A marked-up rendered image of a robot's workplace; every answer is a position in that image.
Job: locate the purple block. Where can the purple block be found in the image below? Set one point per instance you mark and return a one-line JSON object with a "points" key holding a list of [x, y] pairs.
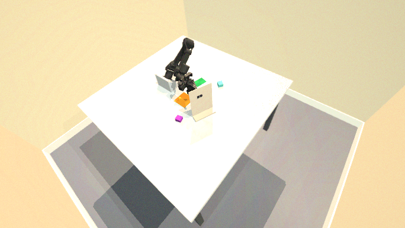
{"points": [[179, 118]]}

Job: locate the green flat square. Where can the green flat square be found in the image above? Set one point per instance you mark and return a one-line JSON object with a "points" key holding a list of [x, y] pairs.
{"points": [[199, 82]]}

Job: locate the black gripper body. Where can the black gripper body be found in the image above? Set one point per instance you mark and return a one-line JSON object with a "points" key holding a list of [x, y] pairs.
{"points": [[187, 79]]}

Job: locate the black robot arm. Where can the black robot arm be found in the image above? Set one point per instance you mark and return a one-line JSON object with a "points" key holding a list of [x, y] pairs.
{"points": [[173, 69]]}

